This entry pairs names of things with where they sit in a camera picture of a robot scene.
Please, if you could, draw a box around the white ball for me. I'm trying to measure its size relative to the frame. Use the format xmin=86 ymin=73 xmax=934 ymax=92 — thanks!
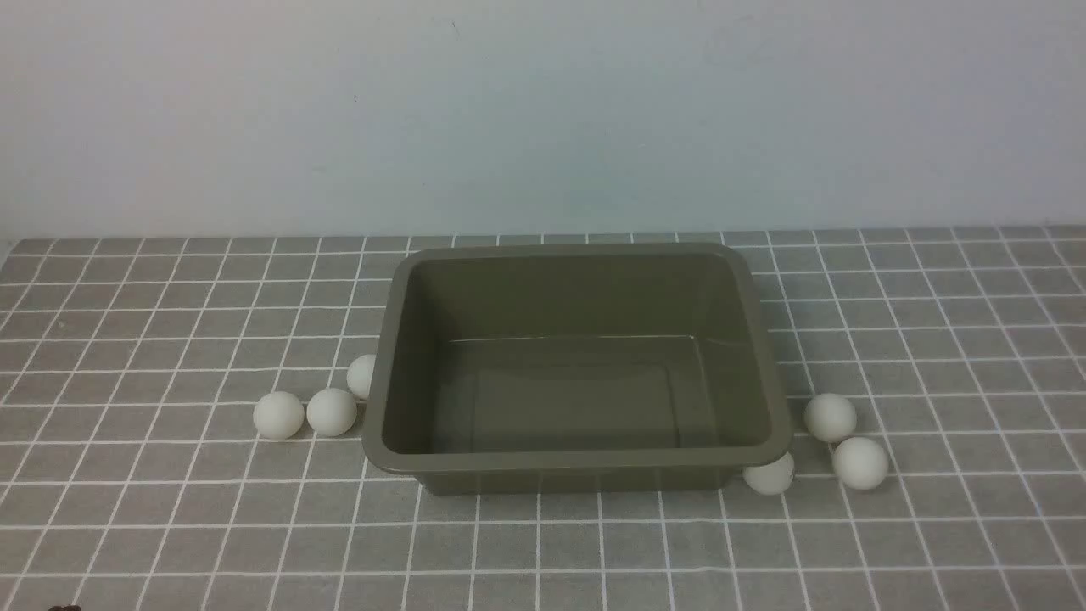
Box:
xmin=345 ymin=353 xmax=376 ymax=400
xmin=743 ymin=451 xmax=796 ymax=496
xmin=252 ymin=391 xmax=305 ymax=440
xmin=831 ymin=437 xmax=891 ymax=491
xmin=306 ymin=389 xmax=358 ymax=437
xmin=803 ymin=392 xmax=858 ymax=444

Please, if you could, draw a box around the olive green plastic bin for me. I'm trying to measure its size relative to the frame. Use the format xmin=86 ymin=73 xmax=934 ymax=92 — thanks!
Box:
xmin=361 ymin=243 xmax=794 ymax=495

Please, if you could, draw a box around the grey checked tablecloth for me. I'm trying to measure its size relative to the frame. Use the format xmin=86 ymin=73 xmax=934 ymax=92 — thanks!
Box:
xmin=1 ymin=225 xmax=1085 ymax=610

